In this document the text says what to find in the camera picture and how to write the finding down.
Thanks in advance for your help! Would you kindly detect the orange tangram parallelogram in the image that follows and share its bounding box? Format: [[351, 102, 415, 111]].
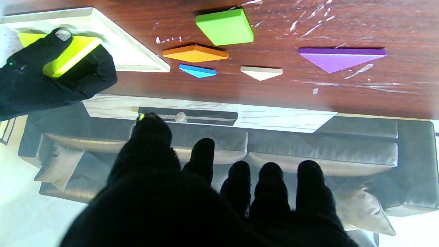
[[162, 45, 229, 63]]

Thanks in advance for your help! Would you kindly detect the square wooden puzzle tray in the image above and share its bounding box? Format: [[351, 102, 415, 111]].
[[0, 7, 171, 73]]

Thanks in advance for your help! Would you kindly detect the brown sofa cushion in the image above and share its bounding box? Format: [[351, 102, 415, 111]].
[[34, 143, 85, 192], [331, 184, 396, 236]]

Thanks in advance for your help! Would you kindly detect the small cream tangram triangle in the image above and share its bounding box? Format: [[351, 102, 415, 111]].
[[240, 66, 284, 81]]

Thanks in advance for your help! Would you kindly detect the long black decorative tray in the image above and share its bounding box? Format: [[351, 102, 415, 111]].
[[138, 106, 238, 126]]

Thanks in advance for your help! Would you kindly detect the small blue tangram triangle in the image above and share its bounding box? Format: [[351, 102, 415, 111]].
[[179, 64, 217, 79]]

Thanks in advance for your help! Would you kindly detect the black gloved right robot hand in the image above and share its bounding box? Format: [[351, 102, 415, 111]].
[[0, 27, 118, 121]]

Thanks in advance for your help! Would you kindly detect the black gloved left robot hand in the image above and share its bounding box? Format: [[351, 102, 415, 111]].
[[60, 113, 359, 247]]

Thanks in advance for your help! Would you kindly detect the large yellow tangram triangle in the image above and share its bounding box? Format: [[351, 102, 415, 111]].
[[18, 33, 103, 79]]

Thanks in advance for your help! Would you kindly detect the dark brown leather sofa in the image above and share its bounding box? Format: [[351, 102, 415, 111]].
[[18, 103, 439, 247]]

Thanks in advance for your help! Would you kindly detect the green tangram square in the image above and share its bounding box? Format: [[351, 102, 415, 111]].
[[195, 8, 254, 46]]

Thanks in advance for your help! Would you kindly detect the purple tangram triangle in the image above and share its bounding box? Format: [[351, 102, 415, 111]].
[[299, 47, 387, 74]]

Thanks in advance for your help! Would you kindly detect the thin metal side table frame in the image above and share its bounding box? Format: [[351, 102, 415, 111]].
[[0, 117, 17, 146]]

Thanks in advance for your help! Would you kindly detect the marble coffee table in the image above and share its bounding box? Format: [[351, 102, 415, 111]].
[[82, 94, 338, 133]]

